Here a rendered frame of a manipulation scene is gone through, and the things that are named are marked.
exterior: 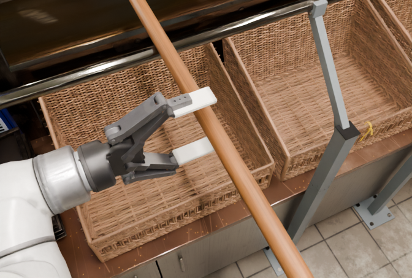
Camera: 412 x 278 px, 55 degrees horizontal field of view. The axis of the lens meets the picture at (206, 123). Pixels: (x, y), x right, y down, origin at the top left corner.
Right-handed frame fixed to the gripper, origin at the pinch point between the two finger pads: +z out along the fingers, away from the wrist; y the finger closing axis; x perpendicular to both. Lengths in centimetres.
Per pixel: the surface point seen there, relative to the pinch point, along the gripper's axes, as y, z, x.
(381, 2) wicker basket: 37, 91, -45
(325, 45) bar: 9.9, 36.7, -14.2
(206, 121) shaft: -1.4, -0.2, 0.7
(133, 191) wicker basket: 60, -13, -25
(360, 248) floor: 119, 69, 13
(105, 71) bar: 2.4, -11.2, -20.6
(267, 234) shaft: -0.8, -0.7, 20.5
